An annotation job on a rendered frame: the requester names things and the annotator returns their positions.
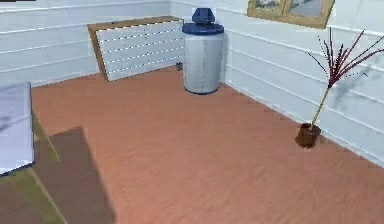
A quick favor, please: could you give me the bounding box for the white chest of drawers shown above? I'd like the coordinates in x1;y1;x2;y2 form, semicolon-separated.
87;15;185;82

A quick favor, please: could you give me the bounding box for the red house plant in pot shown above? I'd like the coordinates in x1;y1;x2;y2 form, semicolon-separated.
295;27;384;149

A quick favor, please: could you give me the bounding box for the gold framed picture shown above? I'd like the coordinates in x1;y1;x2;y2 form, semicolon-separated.
246;0;336;30

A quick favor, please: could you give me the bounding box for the white bin with blue lid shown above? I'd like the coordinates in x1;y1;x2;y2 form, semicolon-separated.
181;7;225;95

